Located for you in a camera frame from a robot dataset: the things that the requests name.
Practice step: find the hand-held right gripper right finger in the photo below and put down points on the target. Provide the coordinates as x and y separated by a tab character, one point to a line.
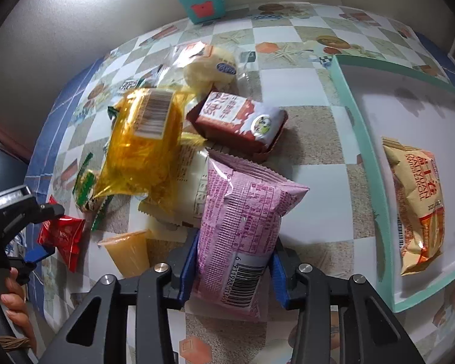
280	284

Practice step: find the green white snack packet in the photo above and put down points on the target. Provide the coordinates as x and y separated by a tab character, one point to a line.
85	185

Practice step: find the cream white cookie packet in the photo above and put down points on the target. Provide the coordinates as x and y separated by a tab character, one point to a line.
191	182

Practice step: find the yellow transparent snack packet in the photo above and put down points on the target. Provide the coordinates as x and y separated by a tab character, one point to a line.
144	151

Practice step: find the person's left hand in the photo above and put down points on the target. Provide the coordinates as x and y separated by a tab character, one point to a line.
14	303

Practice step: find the round pastry in clear wrapper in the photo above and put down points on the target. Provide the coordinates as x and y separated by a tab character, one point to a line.
208	66

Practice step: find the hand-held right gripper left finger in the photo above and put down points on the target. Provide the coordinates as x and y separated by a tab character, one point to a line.
187	269

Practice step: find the brown red biscuit packet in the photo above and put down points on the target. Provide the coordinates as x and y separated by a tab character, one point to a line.
231	117

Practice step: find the white box with teal rim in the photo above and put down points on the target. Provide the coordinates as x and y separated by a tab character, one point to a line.
402	113

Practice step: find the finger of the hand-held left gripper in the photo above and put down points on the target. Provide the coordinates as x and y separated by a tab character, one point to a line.
49	210
38	254

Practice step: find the printed checkered tablecloth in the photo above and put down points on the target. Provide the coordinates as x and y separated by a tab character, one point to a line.
318	140

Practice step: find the orange jelly cup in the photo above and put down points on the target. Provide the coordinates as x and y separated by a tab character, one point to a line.
127	252

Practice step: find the red snack packet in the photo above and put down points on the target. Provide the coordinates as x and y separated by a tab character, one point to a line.
67	237

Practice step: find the orange tan snack packet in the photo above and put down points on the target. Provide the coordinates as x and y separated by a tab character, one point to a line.
417	204

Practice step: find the pink snack packet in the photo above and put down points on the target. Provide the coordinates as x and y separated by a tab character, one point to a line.
239	216

